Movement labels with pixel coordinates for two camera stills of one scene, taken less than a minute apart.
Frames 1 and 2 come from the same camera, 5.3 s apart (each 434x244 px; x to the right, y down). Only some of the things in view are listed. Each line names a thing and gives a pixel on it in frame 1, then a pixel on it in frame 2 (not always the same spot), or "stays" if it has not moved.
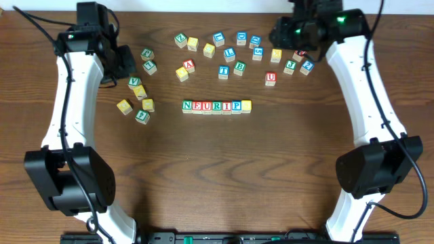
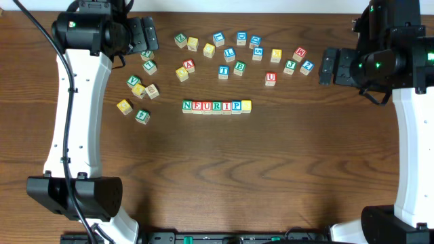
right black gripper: (280, 37) to (327, 66)
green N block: (186, 106) stays
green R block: (216, 108) stays
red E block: (196, 108) stays
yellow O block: (182, 74) stays
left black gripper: (125, 60) to (149, 34)
